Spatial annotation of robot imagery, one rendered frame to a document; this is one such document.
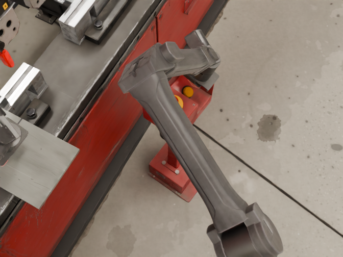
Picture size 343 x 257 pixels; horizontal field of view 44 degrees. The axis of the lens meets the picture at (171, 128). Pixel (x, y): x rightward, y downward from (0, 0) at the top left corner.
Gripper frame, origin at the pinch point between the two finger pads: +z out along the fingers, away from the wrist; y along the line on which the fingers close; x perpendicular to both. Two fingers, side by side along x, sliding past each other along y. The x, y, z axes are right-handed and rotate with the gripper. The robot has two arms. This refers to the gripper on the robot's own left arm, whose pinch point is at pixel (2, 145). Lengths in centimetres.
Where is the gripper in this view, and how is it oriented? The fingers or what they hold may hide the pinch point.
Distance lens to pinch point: 118.8
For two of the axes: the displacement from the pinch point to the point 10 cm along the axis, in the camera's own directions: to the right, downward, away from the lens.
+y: -5.0, 7.9, -3.7
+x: 7.6, 6.0, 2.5
